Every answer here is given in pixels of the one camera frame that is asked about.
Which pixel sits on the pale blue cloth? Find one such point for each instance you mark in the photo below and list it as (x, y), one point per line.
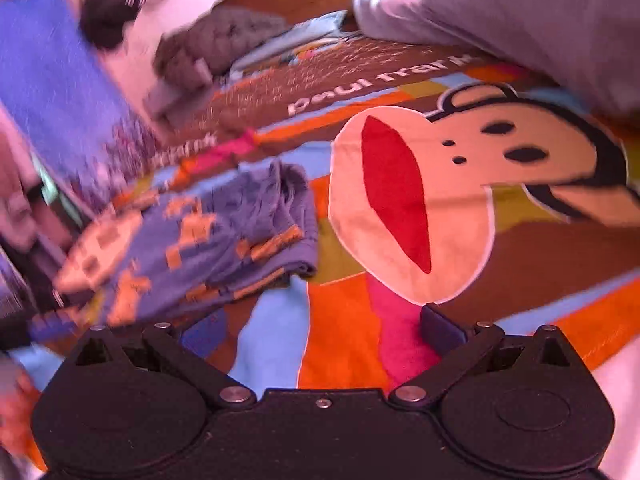
(500, 20)

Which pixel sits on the colourful printed blanket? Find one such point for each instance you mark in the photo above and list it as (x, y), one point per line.
(400, 185)

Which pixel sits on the person's left hand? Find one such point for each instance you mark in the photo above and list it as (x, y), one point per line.
(15, 205)

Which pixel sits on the black cloth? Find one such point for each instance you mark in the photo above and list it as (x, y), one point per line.
(115, 12)

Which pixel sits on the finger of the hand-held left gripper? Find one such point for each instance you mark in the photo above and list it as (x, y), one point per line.
(47, 327)

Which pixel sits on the turquoise cloth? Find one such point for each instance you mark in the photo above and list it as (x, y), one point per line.
(300, 37)

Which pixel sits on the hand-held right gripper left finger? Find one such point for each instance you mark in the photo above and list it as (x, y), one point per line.
(195, 362)

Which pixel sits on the grey knitted cloth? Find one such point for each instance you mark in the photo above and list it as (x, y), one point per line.
(220, 42)

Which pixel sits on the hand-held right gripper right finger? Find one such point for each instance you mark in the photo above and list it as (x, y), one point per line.
(440, 332)

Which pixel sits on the blue truck print pants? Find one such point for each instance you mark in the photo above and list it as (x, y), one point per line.
(225, 230)

